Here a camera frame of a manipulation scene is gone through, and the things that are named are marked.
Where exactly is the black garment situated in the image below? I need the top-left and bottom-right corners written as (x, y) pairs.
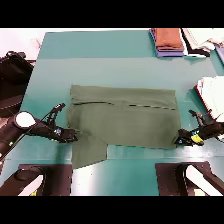
top-left (181, 30), bottom-right (212, 58)

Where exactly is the black bag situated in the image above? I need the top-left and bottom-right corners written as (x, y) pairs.
top-left (0, 50), bottom-right (36, 118)

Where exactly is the red garment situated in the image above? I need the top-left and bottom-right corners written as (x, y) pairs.
top-left (194, 83), bottom-right (214, 118)

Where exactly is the purple garment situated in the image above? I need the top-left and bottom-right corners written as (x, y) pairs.
top-left (148, 28), bottom-right (186, 59)

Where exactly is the black cable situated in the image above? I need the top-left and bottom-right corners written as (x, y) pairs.
top-left (0, 111), bottom-right (56, 160)

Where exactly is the olive green shirt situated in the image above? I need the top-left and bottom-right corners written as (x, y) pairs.
top-left (66, 84), bottom-right (182, 170)

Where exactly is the orange garment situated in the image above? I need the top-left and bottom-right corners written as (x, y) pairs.
top-left (153, 28), bottom-right (185, 52)

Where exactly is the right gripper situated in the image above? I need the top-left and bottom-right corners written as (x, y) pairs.
top-left (173, 128), bottom-right (205, 147)

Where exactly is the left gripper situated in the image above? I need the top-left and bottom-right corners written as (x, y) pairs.
top-left (53, 126), bottom-right (80, 144)

